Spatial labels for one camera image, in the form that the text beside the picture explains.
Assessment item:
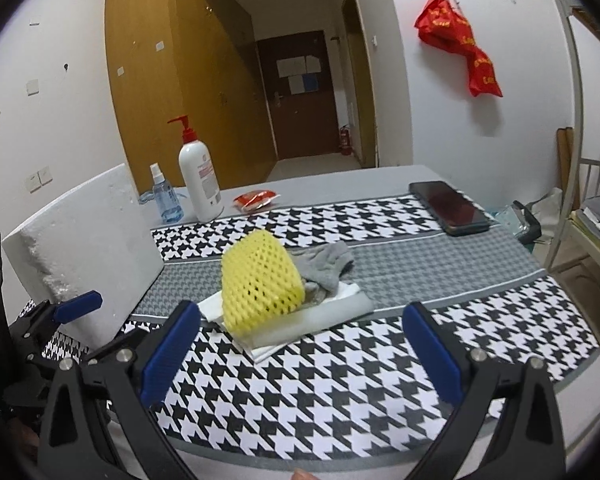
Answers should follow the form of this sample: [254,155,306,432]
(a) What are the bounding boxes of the red hanging bags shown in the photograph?
[414,0,503,98]

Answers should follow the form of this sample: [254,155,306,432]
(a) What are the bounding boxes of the dark brown entrance door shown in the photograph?
[257,30,339,159]

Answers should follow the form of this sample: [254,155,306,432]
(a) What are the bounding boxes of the red snack packet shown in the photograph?
[233,190,279,214]

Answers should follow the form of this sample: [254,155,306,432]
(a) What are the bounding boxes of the white styrofoam box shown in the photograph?
[2,164,164,349]

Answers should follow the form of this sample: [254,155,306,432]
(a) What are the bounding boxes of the blue spray bottle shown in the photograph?
[150,162,184,224]

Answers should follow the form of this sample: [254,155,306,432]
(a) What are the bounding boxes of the houndstooth table mat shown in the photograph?
[17,193,600,463]

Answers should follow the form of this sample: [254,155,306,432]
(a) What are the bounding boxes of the black smartphone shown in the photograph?
[410,181,491,236]

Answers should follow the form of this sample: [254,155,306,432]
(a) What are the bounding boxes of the wooden wardrobe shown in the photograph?
[105,0,277,193]

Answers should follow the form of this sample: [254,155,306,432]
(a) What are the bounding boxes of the wooden sticks against wall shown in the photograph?
[556,127,573,193]

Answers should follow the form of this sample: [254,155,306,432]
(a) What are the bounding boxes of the yellow foam fruit net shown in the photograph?
[221,230,306,336]

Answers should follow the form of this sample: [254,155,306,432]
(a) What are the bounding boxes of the white towel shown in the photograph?
[197,282,376,363]

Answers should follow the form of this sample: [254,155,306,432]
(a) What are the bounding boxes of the metal bunk bed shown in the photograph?
[542,0,600,311]

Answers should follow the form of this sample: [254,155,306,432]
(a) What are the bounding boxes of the red fire extinguisher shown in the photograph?
[339,126,352,156]

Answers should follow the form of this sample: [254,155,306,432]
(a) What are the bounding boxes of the white pump lotion bottle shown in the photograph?
[169,115,223,223]

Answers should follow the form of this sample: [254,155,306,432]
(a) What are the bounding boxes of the white wall switches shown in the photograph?
[24,166,53,193]

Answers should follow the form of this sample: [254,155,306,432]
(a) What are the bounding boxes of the grey sock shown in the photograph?
[288,242,354,307]

